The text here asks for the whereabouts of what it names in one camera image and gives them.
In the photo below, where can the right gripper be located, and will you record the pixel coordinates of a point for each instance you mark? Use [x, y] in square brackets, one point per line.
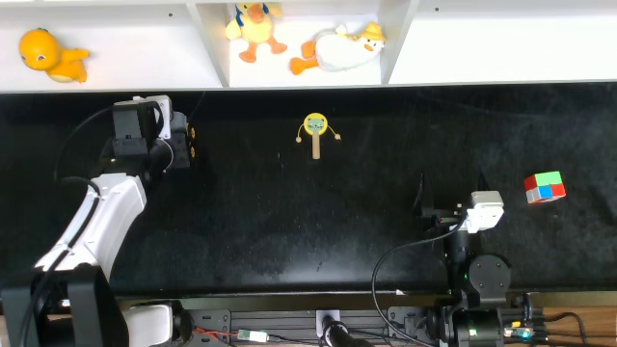
[443, 217]

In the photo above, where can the many-coloured puzzle cube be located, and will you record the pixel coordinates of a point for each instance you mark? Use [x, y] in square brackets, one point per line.
[544, 187]

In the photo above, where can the yellow rattle drum toy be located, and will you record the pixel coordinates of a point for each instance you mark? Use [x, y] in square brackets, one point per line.
[315, 125]

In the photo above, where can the grey and yellow toy truck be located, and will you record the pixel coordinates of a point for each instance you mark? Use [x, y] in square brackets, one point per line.
[192, 131]

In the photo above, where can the orange dinosaur toy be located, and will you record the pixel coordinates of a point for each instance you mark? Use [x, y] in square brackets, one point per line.
[41, 50]

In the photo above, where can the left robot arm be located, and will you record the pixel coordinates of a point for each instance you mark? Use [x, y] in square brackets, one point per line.
[111, 212]

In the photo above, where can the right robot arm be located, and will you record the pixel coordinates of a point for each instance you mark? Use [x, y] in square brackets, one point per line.
[489, 277]

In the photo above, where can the white shelf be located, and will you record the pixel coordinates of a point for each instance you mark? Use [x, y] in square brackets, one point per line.
[482, 53]

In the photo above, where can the white plush duck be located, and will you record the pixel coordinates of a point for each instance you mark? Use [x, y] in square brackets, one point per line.
[344, 50]

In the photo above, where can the yellow plush duck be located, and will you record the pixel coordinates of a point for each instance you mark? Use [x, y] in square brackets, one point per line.
[258, 30]

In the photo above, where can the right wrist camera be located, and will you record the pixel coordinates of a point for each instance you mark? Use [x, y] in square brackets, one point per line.
[484, 209]

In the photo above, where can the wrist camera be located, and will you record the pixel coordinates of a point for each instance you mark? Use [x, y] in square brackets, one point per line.
[484, 209]
[165, 115]

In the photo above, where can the mounting rail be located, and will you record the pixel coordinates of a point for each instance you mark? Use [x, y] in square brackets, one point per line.
[289, 323]

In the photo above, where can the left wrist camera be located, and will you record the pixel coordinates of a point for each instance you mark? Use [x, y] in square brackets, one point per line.
[165, 115]

